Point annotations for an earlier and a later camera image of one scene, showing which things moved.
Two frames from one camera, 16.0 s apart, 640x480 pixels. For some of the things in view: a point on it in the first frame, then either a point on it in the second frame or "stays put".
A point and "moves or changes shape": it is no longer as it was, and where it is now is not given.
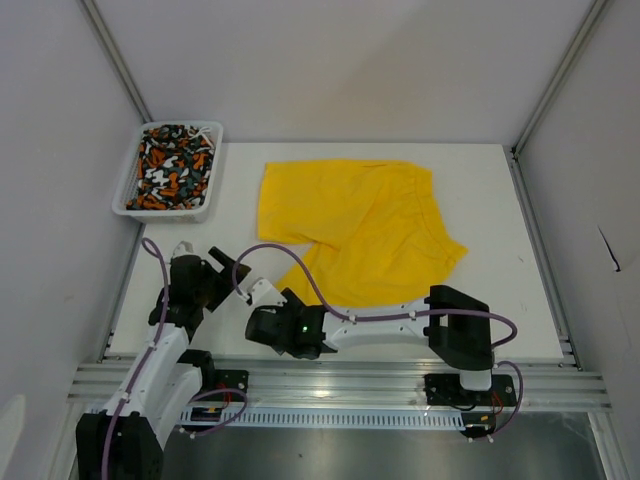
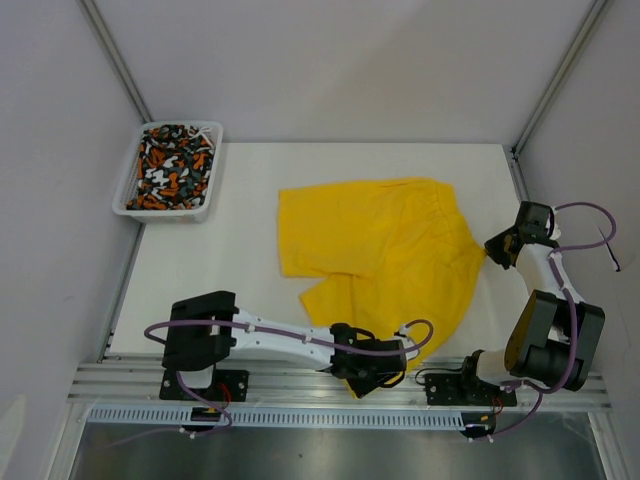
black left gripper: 224,280 -> 361,388
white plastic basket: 171,175 stays put
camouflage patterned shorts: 174,168 stays put
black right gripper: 291,303 -> 492,248
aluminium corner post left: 106,40 stays put
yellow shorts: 375,222 moves or changes shape
